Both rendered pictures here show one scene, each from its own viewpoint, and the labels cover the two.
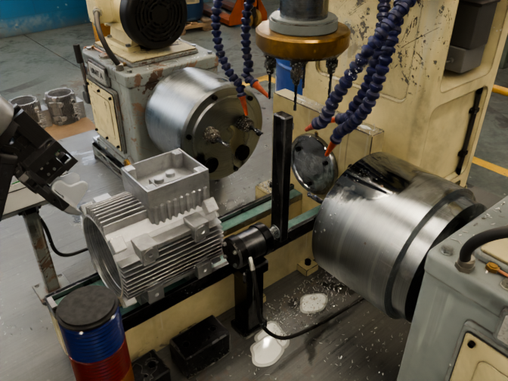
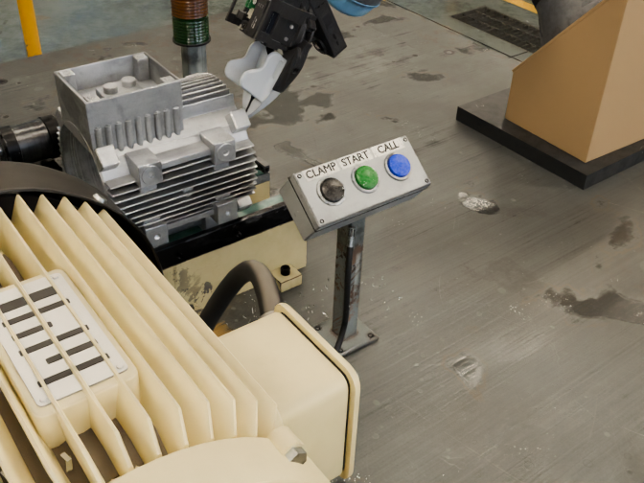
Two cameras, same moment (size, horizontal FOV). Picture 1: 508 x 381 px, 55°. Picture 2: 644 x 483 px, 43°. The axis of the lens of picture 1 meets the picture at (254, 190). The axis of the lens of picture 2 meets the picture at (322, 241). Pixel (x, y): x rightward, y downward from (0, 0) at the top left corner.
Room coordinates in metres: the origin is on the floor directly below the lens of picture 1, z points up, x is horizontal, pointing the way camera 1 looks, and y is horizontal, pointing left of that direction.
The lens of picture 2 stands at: (1.63, 0.44, 1.57)
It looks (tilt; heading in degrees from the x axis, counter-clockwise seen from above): 36 degrees down; 182
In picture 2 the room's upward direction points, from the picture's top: 2 degrees clockwise
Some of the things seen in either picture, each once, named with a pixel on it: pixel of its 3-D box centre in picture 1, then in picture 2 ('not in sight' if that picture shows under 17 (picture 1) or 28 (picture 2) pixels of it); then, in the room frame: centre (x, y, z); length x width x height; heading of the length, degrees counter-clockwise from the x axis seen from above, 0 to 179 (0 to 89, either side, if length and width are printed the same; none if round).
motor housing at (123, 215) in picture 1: (152, 235); (156, 160); (0.72, 0.19, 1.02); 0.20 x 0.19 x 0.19; 128
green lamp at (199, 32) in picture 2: not in sight; (191, 26); (0.35, 0.17, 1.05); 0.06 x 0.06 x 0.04
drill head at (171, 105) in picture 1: (193, 116); not in sight; (1.20, 0.16, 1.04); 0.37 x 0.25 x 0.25; 39
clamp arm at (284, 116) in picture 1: (280, 181); not in sight; (0.73, -0.05, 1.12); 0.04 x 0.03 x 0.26; 129
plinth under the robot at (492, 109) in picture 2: not in sight; (570, 123); (0.15, 0.88, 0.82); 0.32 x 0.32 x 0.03; 41
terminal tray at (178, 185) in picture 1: (166, 185); (120, 103); (0.74, 0.16, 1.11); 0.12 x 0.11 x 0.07; 128
